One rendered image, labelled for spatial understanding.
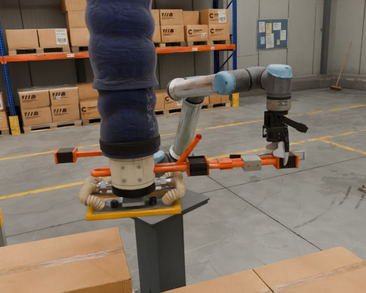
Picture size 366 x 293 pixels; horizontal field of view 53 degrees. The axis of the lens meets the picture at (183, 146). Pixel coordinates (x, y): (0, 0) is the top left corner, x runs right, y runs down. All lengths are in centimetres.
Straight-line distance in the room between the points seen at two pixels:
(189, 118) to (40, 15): 795
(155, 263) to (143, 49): 161
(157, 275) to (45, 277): 120
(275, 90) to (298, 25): 1150
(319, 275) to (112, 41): 156
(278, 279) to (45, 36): 729
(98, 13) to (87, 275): 90
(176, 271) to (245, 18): 976
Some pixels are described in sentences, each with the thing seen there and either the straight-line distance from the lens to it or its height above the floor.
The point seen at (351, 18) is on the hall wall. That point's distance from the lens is 1354.
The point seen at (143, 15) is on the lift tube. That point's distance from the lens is 127.
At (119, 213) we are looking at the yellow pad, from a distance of 135.
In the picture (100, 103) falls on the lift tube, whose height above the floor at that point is 155.
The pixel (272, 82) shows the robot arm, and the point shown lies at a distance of 141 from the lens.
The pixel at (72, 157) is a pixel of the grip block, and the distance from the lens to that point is 168.
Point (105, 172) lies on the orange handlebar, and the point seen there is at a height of 128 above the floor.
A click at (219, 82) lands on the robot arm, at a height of 159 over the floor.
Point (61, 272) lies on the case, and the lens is 150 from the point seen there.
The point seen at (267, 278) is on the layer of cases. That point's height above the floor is 54.
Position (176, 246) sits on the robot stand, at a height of 42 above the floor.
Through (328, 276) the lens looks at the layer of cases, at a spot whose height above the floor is 54.
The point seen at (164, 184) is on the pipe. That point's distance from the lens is 144.
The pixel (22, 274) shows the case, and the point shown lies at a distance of 155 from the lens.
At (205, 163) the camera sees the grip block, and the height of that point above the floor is 130.
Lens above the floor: 175
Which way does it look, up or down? 16 degrees down
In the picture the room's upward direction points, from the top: 3 degrees counter-clockwise
